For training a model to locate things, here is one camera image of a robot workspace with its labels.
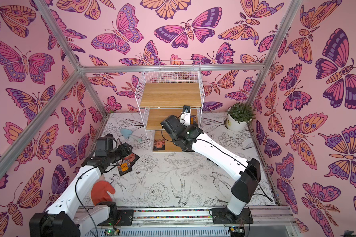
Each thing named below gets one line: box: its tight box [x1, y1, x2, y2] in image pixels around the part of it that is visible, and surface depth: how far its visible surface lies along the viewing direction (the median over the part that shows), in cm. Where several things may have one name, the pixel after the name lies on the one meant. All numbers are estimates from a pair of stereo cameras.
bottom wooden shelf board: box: [152, 130, 183, 153], surface depth 61 cm
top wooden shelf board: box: [139, 82, 202, 108], surface depth 73 cm
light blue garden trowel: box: [119, 128, 142, 142], surface depth 111 cm
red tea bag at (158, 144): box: [153, 138, 166, 151], surface depth 102 cm
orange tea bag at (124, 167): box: [117, 159, 133, 177], surface depth 92 cm
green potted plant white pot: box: [226, 102, 256, 132], surface depth 97 cm
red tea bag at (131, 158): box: [124, 152, 140, 167], surface depth 95 cm
